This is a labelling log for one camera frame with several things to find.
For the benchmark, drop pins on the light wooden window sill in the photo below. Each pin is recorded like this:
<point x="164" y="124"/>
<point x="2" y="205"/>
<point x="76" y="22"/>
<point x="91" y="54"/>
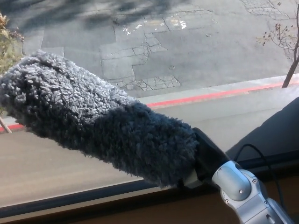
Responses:
<point x="163" y="214"/>

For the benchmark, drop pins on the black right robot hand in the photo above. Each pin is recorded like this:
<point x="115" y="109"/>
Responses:
<point x="209" y="158"/>

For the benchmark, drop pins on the leafy green street tree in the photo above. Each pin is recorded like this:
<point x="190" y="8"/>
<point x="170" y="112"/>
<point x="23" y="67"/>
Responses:
<point x="7" y="51"/>

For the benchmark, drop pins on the grey exterior window ledge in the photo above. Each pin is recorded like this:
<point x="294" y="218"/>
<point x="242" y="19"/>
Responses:
<point x="280" y="126"/>

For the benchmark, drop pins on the dark brown window frame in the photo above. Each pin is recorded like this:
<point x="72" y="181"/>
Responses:
<point x="70" y="205"/>

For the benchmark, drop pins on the bare thin street tree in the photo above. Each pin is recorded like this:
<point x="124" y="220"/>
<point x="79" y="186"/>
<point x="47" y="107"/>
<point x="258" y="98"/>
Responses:
<point x="289" y="72"/>

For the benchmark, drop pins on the grey fluffy microfibre duster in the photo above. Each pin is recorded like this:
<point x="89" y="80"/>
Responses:
<point x="93" y="116"/>

